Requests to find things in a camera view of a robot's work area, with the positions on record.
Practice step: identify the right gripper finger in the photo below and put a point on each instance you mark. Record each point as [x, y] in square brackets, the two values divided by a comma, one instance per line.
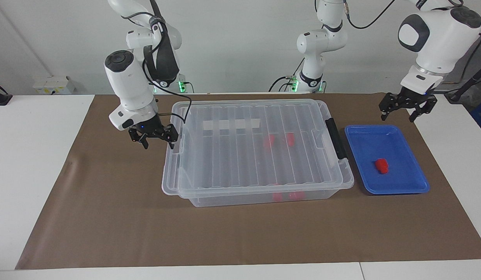
[171, 133]
[139, 136]

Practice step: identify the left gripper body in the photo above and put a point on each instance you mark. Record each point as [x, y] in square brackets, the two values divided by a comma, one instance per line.
[413, 96]

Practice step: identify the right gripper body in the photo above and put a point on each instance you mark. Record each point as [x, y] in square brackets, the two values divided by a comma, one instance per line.
[149, 125]

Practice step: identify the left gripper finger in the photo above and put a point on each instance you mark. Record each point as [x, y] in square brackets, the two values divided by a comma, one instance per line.
[390, 103]
[426, 108]

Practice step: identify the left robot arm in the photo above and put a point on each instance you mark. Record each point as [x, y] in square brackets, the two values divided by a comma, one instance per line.
[438, 39]

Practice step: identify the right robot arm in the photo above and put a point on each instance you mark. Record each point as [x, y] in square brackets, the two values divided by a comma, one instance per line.
[129, 83]

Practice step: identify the red block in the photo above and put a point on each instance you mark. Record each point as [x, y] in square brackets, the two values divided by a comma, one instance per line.
[290, 139]
[381, 166]
[297, 195]
[269, 140]
[277, 196]

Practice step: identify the white socket box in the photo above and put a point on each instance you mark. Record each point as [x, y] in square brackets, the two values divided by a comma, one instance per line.
[54, 85]

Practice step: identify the black stand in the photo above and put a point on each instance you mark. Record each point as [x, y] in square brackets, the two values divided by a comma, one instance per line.
[0, 97]
[467, 83]

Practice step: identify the white label strip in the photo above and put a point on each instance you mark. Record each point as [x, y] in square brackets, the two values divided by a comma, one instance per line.
[232, 124]

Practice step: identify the clear plastic storage bin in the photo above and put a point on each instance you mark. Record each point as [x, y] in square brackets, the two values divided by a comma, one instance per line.
[232, 159]

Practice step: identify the blue plastic tray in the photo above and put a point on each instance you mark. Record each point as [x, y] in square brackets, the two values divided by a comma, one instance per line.
[396, 179]

